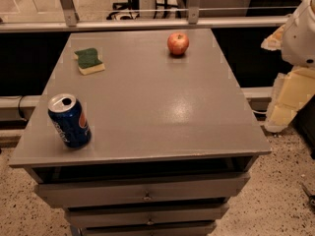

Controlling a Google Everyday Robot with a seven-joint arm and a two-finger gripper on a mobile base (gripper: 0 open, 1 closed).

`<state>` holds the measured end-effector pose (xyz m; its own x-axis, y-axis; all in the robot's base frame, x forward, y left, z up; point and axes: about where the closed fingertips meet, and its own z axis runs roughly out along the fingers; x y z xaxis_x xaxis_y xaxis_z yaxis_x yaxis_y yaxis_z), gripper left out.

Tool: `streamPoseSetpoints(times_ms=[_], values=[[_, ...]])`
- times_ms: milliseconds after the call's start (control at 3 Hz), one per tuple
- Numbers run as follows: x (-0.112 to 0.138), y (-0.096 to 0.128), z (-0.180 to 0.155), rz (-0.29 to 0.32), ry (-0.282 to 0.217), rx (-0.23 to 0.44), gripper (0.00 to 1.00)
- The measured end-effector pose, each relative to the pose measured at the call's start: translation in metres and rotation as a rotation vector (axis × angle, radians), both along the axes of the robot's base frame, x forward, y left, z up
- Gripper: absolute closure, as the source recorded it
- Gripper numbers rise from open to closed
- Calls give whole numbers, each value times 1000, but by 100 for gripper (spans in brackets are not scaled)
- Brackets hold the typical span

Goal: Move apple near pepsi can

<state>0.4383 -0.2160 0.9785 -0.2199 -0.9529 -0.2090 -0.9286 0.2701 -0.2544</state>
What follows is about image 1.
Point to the metal railing bar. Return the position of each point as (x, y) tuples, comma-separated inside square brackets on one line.
[(174, 24)]

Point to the top grey drawer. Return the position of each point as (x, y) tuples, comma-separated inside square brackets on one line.
[(139, 191)]

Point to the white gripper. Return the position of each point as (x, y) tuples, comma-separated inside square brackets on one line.
[(300, 38)]

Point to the grey drawer cabinet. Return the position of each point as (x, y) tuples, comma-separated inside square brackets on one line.
[(151, 115)]

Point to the red apple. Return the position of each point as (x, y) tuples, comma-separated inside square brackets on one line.
[(178, 43)]

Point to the green yellow sponge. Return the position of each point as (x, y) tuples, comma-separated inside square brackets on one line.
[(88, 61)]

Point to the grey drawer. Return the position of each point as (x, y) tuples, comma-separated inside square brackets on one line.
[(146, 215), (139, 191), (199, 228)]

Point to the bottom grey drawer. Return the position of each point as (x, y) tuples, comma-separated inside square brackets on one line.
[(199, 228)]

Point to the middle grey drawer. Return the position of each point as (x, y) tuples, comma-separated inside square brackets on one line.
[(146, 215)]

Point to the blue pepsi can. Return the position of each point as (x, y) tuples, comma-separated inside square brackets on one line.
[(68, 117)]

